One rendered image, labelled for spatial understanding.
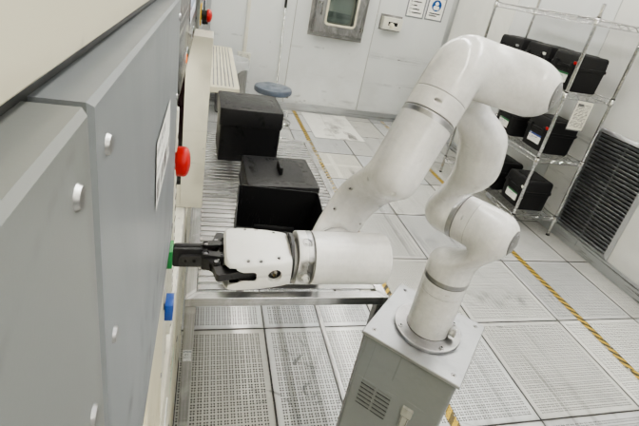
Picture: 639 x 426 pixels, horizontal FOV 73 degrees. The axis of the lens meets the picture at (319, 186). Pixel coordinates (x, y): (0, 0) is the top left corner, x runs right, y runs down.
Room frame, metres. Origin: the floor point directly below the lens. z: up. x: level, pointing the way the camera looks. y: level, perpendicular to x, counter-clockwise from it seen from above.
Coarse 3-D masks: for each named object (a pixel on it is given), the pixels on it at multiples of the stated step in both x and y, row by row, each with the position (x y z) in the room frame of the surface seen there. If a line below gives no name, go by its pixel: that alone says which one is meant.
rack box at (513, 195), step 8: (512, 168) 3.53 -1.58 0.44; (512, 176) 3.47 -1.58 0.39; (520, 176) 3.39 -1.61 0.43; (536, 176) 3.44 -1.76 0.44; (504, 184) 3.52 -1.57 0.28; (512, 184) 3.44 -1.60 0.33; (520, 184) 3.34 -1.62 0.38; (528, 184) 3.28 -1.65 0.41; (536, 184) 3.29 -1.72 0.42; (544, 184) 3.31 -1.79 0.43; (552, 184) 3.34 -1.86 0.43; (504, 192) 3.49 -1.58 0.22; (512, 192) 3.40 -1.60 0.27; (520, 192) 3.31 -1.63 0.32; (528, 192) 3.27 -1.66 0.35; (536, 192) 3.30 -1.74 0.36; (544, 192) 3.32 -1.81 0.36; (512, 200) 3.37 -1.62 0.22; (528, 200) 3.29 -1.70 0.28; (536, 200) 3.31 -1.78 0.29; (544, 200) 3.33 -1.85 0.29; (520, 208) 3.28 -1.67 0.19; (528, 208) 3.30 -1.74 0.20; (536, 208) 3.32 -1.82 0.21
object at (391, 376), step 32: (384, 320) 0.96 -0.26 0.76; (384, 352) 0.88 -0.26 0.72; (416, 352) 0.87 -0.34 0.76; (352, 384) 0.91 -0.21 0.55; (384, 384) 0.87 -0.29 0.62; (416, 384) 0.83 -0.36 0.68; (448, 384) 0.80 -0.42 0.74; (352, 416) 0.90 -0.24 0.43; (384, 416) 0.86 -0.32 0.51; (416, 416) 0.82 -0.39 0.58
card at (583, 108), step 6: (582, 102) 3.21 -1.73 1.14; (588, 102) 3.22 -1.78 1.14; (576, 108) 3.20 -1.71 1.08; (582, 108) 3.22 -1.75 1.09; (588, 108) 3.23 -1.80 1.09; (576, 114) 3.21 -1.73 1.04; (582, 114) 3.22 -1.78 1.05; (588, 114) 3.24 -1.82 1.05; (570, 120) 3.19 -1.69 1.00; (576, 120) 3.21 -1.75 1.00; (582, 120) 3.23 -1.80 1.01; (570, 126) 3.20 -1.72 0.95; (576, 126) 3.22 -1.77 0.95; (582, 126) 3.23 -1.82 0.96
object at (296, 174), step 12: (252, 156) 1.70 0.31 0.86; (264, 156) 1.73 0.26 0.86; (252, 168) 1.58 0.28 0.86; (264, 168) 1.60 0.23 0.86; (276, 168) 1.62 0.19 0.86; (288, 168) 1.65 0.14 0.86; (300, 168) 1.68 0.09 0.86; (240, 180) 1.64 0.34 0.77; (252, 180) 1.48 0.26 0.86; (264, 180) 1.50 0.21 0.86; (276, 180) 1.52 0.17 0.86; (288, 180) 1.54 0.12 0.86; (300, 180) 1.56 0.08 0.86; (312, 180) 1.59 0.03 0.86
